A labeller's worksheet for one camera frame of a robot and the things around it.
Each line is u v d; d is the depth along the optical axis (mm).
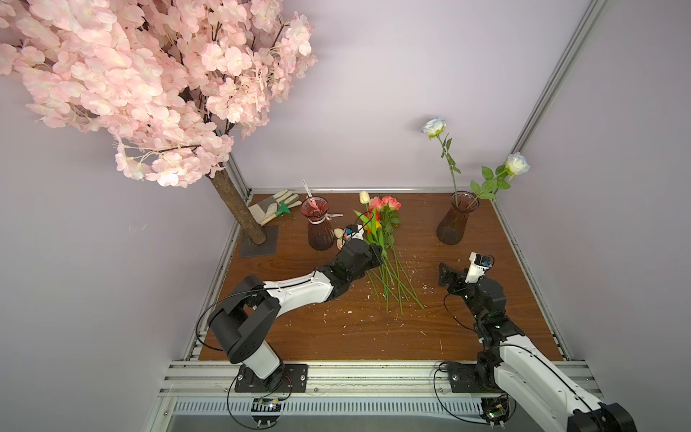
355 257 647
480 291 638
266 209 1137
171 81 276
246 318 450
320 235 943
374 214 878
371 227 872
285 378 724
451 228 987
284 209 1121
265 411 716
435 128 846
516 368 547
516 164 793
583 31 732
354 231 778
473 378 724
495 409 696
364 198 892
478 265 715
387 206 1085
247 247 1026
